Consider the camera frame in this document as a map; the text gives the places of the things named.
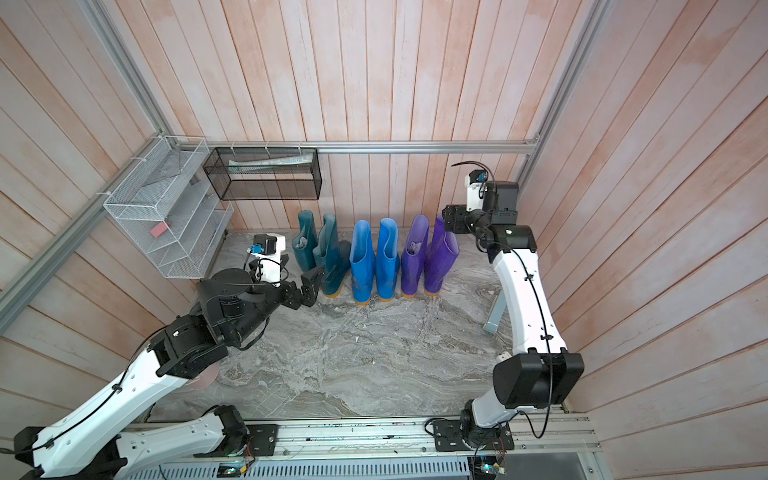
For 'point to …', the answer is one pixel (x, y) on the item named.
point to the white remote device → (503, 357)
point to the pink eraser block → (159, 229)
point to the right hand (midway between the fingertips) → (456, 208)
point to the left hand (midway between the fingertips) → (306, 267)
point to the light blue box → (496, 312)
